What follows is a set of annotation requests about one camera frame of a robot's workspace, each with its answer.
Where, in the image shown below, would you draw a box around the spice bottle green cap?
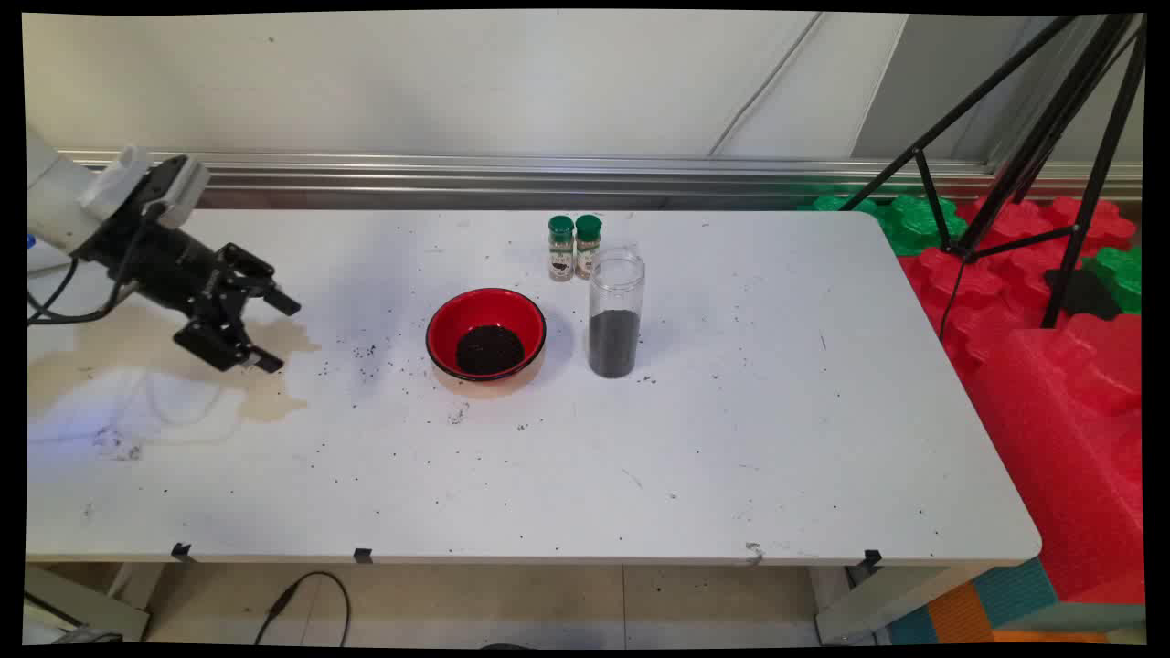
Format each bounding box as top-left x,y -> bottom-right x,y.
574,215 -> 603,281
548,216 -> 576,282

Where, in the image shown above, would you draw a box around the colourful foam mat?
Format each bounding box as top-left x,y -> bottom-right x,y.
887,557 -> 1145,645

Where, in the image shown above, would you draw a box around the black floor cable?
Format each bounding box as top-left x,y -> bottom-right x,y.
254,571 -> 353,648

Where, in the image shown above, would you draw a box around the clear plastic jar black seeds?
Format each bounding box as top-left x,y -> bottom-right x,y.
588,247 -> 646,379

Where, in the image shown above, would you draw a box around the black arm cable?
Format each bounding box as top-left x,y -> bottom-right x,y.
26,219 -> 152,327

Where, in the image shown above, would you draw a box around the white table leg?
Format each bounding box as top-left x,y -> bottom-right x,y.
26,565 -> 152,641
814,562 -> 997,645

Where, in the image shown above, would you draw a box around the red bowl black rim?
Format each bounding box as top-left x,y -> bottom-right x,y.
425,288 -> 548,383

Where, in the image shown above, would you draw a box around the white wall cable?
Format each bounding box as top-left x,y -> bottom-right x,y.
707,11 -> 824,158

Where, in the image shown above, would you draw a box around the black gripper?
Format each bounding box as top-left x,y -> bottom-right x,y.
78,215 -> 302,374

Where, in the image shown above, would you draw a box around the black tripod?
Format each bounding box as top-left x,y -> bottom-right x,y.
836,13 -> 1148,330

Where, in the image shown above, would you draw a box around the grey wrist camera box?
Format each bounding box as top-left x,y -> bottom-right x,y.
137,154 -> 211,229

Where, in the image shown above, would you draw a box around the black seed heap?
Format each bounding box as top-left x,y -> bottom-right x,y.
455,324 -> 526,376

